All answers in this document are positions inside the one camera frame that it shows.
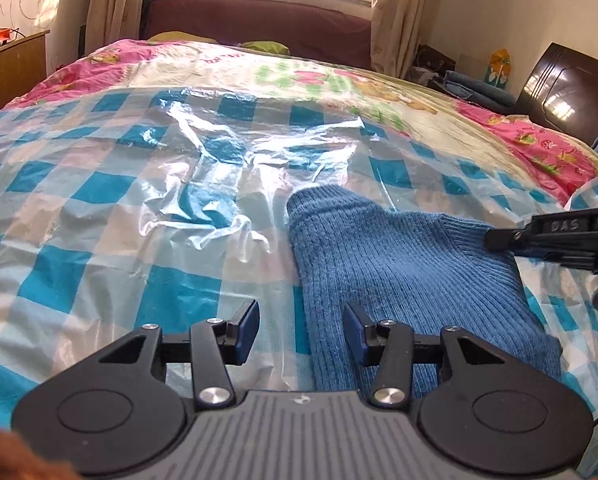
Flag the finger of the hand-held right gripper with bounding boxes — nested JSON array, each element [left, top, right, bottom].
[[543, 253, 598, 276], [484, 213, 598, 257]]

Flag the brown fuzzy cloth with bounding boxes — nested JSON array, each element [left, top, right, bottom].
[[0, 408, 75, 480]]

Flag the beige curtain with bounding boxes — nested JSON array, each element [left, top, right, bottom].
[[81, 0, 153, 59], [371, 0, 436, 80]]

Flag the dark wooden board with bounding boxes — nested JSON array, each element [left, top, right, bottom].
[[516, 42, 598, 137]]

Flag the blue checkered plastic sheet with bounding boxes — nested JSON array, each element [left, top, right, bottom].
[[0, 87, 598, 463]]

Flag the pink floral bedspread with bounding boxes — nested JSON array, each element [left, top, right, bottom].
[[16, 37, 598, 207]]

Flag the blue knit sweater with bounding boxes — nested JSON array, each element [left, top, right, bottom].
[[285, 184, 562, 397]]

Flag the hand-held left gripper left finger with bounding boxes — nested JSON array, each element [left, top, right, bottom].
[[96, 299, 261, 409]]

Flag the dark bag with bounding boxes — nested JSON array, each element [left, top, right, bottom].
[[411, 44, 456, 87]]

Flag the yellow printed bag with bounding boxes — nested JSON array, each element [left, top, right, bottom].
[[485, 48, 512, 89]]

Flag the wooden side cabinet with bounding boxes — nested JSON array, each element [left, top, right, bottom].
[[0, 29, 51, 122]]

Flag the folded blue clothes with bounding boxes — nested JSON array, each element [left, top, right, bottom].
[[443, 70, 518, 109]]

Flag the yellow-green pillow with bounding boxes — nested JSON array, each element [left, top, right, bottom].
[[241, 40, 291, 57], [149, 31, 221, 44]]

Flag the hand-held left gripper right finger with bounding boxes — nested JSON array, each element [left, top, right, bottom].
[[342, 302, 510, 409]]

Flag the maroon bed headboard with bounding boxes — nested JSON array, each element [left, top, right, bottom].
[[144, 0, 376, 69]]

